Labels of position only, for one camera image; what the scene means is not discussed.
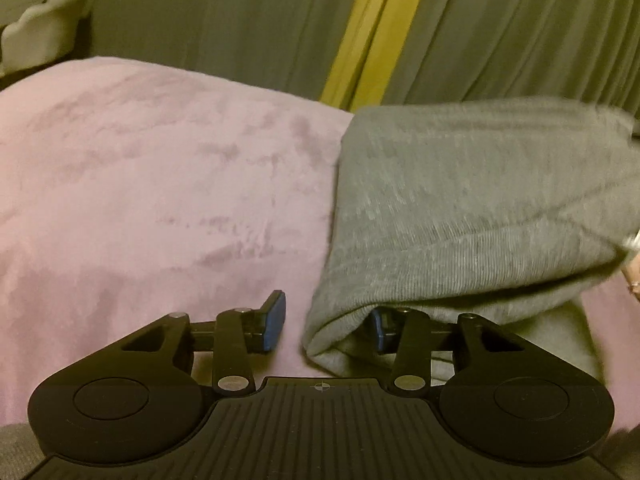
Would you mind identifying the pink plush blanket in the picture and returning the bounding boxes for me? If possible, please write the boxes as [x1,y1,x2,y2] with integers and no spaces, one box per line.
[0,56,640,433]

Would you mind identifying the yellow curtain strip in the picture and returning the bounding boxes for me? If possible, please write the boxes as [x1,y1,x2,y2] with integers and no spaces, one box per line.
[320,0,435,112]

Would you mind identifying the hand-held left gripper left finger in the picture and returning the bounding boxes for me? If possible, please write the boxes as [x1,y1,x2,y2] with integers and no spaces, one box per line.
[120,290,288,396]

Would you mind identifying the white plush cushion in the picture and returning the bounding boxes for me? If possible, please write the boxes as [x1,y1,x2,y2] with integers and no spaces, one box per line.
[0,0,92,78]

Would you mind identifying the grey sweatpants with white drawstring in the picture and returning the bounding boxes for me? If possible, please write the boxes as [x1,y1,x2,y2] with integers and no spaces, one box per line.
[300,97,640,383]

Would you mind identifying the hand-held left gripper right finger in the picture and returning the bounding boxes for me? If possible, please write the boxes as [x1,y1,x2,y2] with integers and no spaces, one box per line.
[369,306,521,395]

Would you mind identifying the grey-green curtain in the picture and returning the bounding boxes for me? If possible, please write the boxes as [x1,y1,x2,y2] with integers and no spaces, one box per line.
[75,0,640,136]

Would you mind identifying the person's right hand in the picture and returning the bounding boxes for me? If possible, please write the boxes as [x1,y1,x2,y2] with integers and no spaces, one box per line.
[621,230,640,303]

